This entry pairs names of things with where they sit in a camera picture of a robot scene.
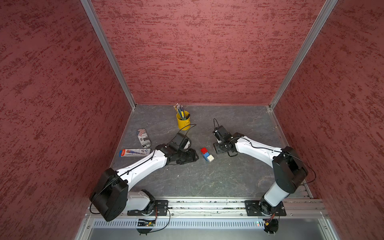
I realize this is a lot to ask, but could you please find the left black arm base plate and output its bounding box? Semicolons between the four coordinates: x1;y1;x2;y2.
127;200;169;218

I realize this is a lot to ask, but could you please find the yellow pencil cup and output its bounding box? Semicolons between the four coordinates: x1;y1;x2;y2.
176;111;191;131

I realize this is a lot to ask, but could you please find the bundle of coloured pencils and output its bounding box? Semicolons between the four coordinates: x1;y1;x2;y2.
174;104;186;120

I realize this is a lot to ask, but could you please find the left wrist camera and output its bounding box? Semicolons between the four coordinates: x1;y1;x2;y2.
169;133;192;152

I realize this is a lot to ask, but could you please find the blue red toothpaste box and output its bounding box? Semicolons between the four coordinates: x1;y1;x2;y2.
119;149;151;158

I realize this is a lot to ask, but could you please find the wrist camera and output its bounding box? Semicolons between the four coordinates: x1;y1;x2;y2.
169;133;192;152
213;126;232;144

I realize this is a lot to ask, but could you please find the white lego brick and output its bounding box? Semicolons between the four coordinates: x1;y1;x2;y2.
207;155;215;162

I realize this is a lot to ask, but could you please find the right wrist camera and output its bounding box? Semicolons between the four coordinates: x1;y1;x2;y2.
213;126;232;144

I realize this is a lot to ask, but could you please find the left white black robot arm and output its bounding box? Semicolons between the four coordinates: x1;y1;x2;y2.
90;144;199;222

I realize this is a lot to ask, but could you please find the aluminium front rail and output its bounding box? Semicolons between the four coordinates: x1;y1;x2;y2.
156;197;330;219

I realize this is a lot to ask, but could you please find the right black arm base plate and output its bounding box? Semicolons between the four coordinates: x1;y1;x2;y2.
245;200;287;218

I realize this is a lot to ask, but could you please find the long blue lego brick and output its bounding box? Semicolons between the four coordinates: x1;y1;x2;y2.
203;153;210;162

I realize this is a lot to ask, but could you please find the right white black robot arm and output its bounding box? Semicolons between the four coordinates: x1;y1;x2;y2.
213;130;308;216

